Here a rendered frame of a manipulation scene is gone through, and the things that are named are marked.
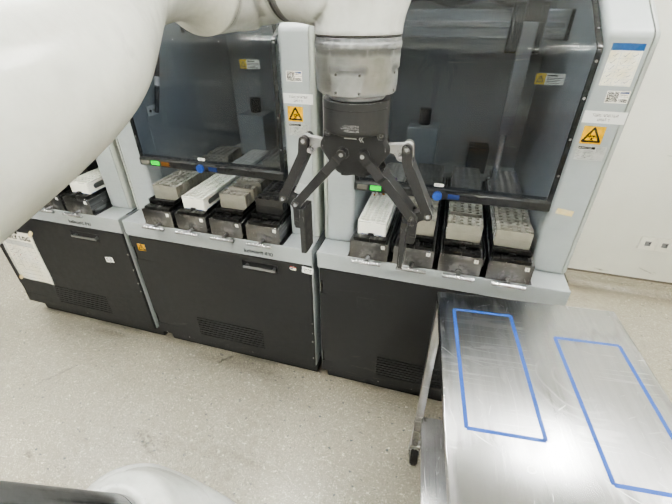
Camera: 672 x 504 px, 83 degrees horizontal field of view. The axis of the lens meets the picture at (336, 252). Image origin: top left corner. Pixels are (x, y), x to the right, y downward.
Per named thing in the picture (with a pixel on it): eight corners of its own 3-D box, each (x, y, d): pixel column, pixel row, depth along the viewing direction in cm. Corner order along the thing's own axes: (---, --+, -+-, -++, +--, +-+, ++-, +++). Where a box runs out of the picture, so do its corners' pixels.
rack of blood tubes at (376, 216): (373, 201, 159) (374, 187, 155) (397, 204, 156) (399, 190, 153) (357, 235, 135) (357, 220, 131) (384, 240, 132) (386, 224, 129)
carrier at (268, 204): (286, 213, 146) (284, 199, 142) (284, 215, 144) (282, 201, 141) (258, 209, 148) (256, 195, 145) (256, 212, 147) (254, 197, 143)
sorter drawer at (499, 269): (479, 195, 180) (483, 177, 175) (510, 198, 177) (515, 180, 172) (484, 286, 122) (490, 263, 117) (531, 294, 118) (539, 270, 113)
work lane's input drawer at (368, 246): (383, 184, 191) (384, 167, 186) (411, 187, 188) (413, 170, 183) (345, 263, 132) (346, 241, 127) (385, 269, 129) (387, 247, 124)
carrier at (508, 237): (529, 247, 125) (534, 231, 122) (529, 250, 124) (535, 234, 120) (491, 241, 128) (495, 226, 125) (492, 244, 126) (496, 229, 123)
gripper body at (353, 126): (309, 98, 40) (312, 181, 45) (389, 103, 38) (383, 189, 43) (330, 86, 46) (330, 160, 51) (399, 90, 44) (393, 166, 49)
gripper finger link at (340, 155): (349, 156, 44) (340, 147, 44) (294, 213, 51) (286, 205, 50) (357, 146, 48) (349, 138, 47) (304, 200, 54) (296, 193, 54)
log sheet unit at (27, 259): (20, 279, 205) (-13, 220, 186) (60, 288, 199) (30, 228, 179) (15, 281, 203) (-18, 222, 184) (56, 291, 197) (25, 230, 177)
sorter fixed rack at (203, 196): (222, 182, 175) (220, 169, 172) (242, 185, 173) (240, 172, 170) (183, 210, 151) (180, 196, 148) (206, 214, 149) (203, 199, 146)
